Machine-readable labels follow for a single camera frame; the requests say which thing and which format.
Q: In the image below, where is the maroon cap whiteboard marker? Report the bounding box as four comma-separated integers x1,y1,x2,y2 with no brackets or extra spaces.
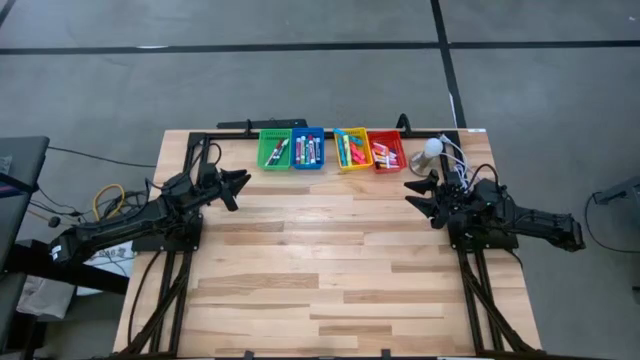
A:
264,139,285,168

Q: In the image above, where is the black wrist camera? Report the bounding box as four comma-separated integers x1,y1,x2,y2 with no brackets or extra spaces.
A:
472,178,505,207
198,160,220,185

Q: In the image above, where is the white cable bundle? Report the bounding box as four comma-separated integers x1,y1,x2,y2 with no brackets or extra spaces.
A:
437,132,484,194

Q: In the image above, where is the black mounting bar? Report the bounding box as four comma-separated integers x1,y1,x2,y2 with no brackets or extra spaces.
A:
216,118,309,131

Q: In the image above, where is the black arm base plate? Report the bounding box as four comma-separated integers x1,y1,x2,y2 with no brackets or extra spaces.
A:
130,214,204,254
447,227,521,252

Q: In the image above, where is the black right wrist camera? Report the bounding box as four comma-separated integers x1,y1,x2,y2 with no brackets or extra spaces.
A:
472,178,505,207

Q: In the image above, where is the green plastic basket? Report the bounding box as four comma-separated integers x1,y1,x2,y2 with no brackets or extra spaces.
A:
256,128,294,172

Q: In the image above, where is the thin black floor cable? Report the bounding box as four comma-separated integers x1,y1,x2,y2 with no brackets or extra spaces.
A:
584,192,640,255
47,144,158,170

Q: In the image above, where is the black metal beam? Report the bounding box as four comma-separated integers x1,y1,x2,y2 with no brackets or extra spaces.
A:
2,241,131,295

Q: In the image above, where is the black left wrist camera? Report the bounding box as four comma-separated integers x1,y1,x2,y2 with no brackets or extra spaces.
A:
198,160,220,185

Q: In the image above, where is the black aluminium table frame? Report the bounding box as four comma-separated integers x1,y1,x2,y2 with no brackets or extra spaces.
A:
114,129,544,360

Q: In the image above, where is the thick black cable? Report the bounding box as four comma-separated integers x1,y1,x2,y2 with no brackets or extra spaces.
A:
127,249,169,349

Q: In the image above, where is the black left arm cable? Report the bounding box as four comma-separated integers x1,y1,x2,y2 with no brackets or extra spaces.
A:
198,141,224,174

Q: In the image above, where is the yellow plastic basket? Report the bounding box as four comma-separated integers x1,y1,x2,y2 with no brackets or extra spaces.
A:
333,127,375,173

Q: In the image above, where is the white printed paper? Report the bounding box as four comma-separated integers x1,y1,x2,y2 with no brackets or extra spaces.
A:
78,239,137,297

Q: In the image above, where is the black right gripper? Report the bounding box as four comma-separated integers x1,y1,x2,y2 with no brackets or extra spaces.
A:
402,169,482,231

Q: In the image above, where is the white plastic bag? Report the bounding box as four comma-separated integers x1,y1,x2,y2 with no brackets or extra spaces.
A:
17,274,76,321

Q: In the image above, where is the black stand leg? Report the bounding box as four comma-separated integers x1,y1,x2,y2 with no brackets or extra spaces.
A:
592,174,640,206

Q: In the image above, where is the blue plastic basket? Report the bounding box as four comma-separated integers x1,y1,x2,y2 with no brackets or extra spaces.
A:
290,126,327,171

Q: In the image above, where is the red plastic basket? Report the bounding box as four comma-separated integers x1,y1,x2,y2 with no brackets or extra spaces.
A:
366,129,408,175

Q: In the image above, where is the yellow cable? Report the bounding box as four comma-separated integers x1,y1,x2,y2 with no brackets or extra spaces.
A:
91,183,126,222

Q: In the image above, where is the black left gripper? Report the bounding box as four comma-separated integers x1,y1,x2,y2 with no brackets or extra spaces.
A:
198,168,252,213

